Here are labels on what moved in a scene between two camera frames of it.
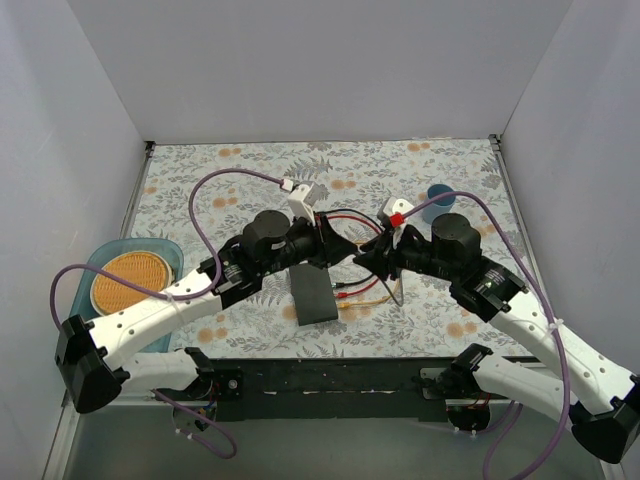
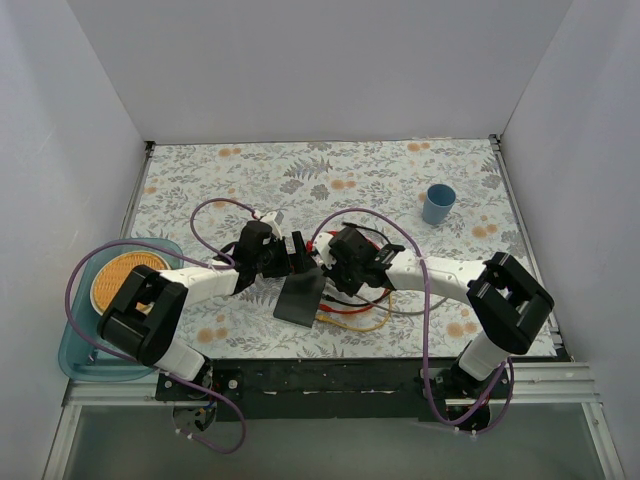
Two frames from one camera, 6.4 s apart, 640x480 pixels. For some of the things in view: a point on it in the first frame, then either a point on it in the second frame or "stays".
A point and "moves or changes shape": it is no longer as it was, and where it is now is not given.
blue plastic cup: x=440 y=207 stays
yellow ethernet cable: x=342 y=305 moves or changes shape
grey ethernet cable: x=402 y=295 -> x=398 y=311
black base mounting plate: x=351 y=389 stays
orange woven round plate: x=110 y=292 stays
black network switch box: x=312 y=294 moves or changes shape
